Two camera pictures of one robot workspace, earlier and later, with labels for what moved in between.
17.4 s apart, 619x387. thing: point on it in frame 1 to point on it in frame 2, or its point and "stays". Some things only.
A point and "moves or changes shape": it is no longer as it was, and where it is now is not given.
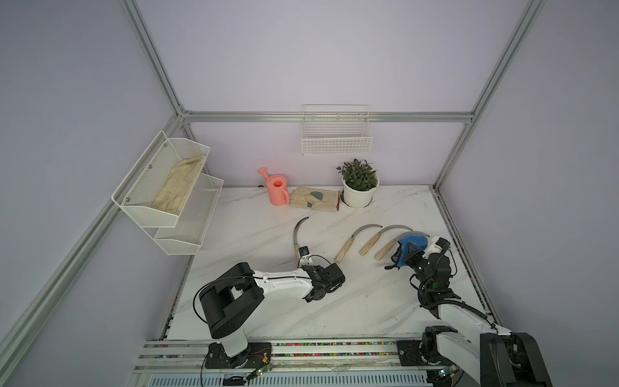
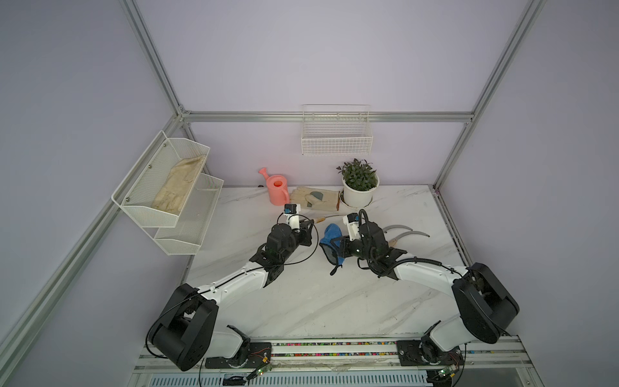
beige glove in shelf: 179,185 stays
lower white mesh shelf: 184,239 stays
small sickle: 394,242 stays
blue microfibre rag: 418,240 to 333,231
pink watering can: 277,185 stays
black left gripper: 317,268 to 305,233
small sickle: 296,246 moves or changes shape
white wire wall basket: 336,130 stays
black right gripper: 412,255 to 343,246
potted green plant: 359,180 stays
